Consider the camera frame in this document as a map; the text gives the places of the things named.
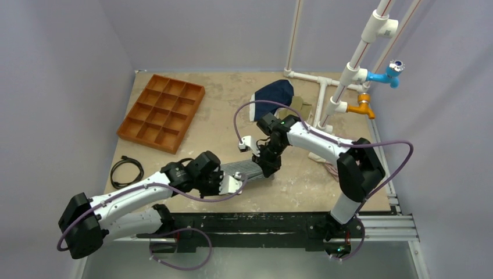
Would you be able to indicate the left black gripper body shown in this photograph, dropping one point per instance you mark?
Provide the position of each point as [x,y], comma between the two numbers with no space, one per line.
[208,186]

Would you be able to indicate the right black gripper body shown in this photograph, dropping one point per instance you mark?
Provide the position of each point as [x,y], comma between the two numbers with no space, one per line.
[269,161]

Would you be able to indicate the grey striped underwear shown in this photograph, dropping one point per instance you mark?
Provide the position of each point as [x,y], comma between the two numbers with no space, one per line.
[246,168]

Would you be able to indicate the navy blue underwear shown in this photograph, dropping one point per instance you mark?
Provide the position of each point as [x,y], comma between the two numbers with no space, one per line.
[280,91]

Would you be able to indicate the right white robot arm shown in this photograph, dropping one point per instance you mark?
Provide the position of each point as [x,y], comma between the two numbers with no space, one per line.
[359,169]

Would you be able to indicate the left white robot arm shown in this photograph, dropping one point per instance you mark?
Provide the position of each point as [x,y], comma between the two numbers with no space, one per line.
[88,223]

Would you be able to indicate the olive green underwear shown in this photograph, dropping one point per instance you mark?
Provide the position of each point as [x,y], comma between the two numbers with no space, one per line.
[298,104]

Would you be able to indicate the pink underwear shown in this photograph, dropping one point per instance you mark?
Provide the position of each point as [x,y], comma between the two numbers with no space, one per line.
[332,170]

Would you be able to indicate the orange compartment tray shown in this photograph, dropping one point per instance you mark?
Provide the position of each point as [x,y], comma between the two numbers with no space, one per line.
[162,113]

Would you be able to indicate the orange plastic faucet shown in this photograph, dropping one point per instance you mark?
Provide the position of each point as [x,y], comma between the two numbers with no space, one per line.
[363,107]

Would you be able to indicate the blue plastic faucet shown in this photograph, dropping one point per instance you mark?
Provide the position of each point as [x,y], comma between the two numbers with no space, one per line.
[390,76]

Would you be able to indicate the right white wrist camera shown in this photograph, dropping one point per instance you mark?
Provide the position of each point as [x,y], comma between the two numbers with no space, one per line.
[248,143]

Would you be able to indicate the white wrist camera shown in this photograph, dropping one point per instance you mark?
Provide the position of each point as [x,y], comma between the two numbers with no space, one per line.
[248,143]
[232,184]

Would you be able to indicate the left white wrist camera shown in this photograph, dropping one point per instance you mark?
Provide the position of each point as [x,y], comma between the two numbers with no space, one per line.
[232,184]

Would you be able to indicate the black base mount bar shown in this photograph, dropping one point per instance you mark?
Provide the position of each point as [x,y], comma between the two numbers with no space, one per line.
[311,231]

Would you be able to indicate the aluminium rail frame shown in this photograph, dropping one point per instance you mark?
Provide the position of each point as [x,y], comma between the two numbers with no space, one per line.
[381,228]

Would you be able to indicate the white PVC pipe frame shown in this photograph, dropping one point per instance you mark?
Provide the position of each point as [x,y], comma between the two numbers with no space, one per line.
[351,44]

